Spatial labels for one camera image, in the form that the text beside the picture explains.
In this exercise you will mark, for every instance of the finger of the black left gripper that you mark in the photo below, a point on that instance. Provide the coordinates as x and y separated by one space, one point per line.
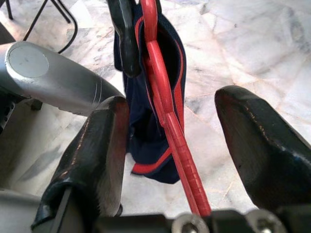
126 43

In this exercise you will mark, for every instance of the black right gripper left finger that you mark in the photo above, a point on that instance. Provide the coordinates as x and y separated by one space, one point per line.
97 157

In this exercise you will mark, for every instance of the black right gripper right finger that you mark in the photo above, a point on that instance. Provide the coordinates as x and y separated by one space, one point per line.
267 157

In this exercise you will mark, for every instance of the navy shirt with red trim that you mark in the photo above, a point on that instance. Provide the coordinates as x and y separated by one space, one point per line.
143 126

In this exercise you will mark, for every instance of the red plastic hanger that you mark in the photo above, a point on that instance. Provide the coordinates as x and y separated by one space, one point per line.
184 155

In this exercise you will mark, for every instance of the black metal tube frame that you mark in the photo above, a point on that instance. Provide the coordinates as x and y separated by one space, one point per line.
9 11

